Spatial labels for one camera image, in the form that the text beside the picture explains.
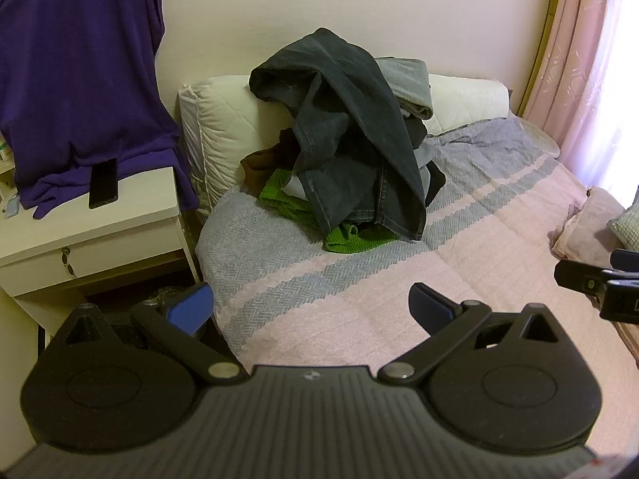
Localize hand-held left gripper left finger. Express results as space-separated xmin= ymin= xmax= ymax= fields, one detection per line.
xmin=52 ymin=282 xmax=249 ymax=386

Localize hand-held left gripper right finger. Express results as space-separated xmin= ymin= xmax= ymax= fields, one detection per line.
xmin=377 ymin=283 xmax=565 ymax=387

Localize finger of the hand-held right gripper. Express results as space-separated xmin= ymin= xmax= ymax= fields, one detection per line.
xmin=554 ymin=258 xmax=614 ymax=294
xmin=610 ymin=248 xmax=639 ymax=274

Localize dark grey jeans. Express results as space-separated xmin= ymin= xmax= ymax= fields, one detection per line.
xmin=248 ymin=28 xmax=430 ymax=243

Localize green pillow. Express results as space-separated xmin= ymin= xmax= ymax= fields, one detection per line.
xmin=606 ymin=204 xmax=639 ymax=251

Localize folded pink cloth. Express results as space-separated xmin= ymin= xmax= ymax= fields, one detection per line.
xmin=549 ymin=187 xmax=629 ymax=271

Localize striped pink grey blanket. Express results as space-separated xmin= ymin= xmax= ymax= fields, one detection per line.
xmin=197 ymin=115 xmax=639 ymax=375

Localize white nightstand drawer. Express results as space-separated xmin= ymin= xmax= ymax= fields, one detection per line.
xmin=0 ymin=220 xmax=185 ymax=298

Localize green garment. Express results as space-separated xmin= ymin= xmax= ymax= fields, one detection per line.
xmin=258 ymin=168 xmax=396 ymax=254

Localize white nightstand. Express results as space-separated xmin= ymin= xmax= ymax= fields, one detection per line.
xmin=0 ymin=164 xmax=201 ymax=351

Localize black garment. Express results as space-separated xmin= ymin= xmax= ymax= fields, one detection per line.
xmin=408 ymin=119 xmax=447 ymax=210

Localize keys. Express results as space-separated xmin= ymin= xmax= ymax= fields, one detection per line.
xmin=59 ymin=246 xmax=79 ymax=280

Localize black phone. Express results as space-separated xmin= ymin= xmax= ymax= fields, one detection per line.
xmin=88 ymin=158 xmax=119 ymax=210

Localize brown garment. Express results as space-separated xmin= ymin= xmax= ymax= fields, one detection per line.
xmin=240 ymin=127 xmax=300 ymax=195

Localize pink curtain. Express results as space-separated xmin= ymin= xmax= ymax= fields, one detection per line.
xmin=523 ymin=0 xmax=639 ymax=210

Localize white quilted pillow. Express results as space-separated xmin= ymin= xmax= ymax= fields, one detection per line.
xmin=179 ymin=76 xmax=300 ymax=215
xmin=427 ymin=74 xmax=511 ymax=137

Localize grey garment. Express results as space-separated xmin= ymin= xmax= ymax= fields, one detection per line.
xmin=374 ymin=57 xmax=434 ymax=121

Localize purple garment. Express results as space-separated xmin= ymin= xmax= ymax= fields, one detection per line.
xmin=0 ymin=0 xmax=200 ymax=220

